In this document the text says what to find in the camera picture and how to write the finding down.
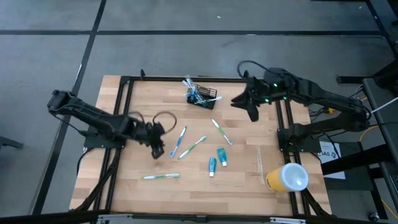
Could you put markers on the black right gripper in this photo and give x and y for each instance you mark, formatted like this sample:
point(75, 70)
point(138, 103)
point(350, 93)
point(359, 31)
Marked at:
point(276, 88)

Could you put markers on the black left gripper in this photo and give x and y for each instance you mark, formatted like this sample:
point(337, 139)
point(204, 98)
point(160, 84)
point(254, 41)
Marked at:
point(146, 130)

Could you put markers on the teal toothpaste tube white cap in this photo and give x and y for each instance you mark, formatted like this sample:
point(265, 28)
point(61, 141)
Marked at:
point(222, 155)
point(212, 165)

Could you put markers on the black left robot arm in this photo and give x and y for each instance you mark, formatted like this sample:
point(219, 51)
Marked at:
point(99, 119)

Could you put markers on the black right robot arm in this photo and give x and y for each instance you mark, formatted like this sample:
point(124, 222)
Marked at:
point(326, 99)

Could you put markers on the clear plastic strip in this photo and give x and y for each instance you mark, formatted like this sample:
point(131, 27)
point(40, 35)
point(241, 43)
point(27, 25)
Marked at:
point(260, 161)

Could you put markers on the yellow and white cup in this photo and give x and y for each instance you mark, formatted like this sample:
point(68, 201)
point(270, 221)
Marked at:
point(280, 182)

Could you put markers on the white paper sign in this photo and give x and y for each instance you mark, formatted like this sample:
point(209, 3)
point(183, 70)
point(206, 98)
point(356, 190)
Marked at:
point(331, 158)

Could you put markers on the black computer desk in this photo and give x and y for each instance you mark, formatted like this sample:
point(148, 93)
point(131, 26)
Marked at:
point(379, 123)

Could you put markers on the black stand foot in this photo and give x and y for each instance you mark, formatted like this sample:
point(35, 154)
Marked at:
point(9, 143)

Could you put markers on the black aluminium rail frame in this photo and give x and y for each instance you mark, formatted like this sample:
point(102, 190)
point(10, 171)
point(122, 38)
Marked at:
point(155, 78)

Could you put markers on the black frame beam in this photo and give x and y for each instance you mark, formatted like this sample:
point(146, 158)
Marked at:
point(46, 216)

